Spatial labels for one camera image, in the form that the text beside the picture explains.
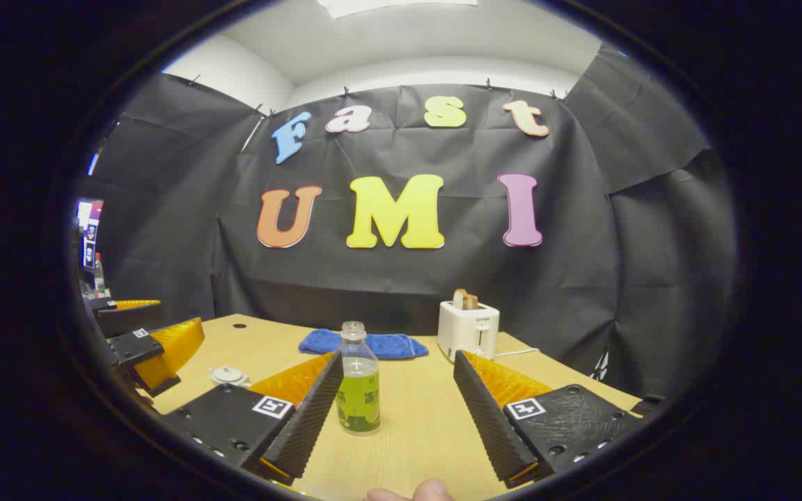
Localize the computer monitor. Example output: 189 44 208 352
75 198 104 272

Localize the ceiling light panel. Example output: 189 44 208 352
317 0 478 19

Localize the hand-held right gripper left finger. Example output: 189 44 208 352
161 351 345 486

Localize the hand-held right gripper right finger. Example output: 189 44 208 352
453 350 645 489

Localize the black backdrop cloth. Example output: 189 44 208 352
77 45 739 401

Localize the white toaster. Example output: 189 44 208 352
437 301 501 363

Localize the green label water bottle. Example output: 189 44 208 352
336 321 381 436

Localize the blue towel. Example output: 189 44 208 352
298 328 430 360

